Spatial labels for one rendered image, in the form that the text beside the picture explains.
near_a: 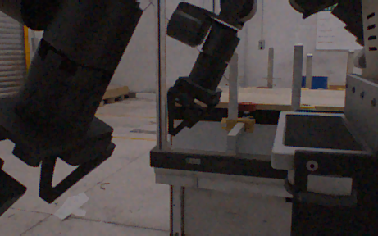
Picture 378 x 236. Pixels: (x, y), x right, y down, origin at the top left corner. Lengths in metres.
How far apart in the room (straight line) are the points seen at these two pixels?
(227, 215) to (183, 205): 0.24
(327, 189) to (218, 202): 1.63
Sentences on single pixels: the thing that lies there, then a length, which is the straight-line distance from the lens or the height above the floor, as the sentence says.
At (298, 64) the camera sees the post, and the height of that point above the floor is 1.09.
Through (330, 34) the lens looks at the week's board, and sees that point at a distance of 8.70.
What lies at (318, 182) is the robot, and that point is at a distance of 0.35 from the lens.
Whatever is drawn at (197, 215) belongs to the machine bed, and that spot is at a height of 0.29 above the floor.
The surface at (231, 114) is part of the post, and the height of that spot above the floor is 0.88.
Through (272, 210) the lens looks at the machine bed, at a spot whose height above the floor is 0.37.
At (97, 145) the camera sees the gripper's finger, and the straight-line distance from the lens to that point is 0.31.
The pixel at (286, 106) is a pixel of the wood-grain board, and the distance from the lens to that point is 1.73.
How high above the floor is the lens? 1.13
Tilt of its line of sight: 10 degrees down
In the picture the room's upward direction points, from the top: straight up
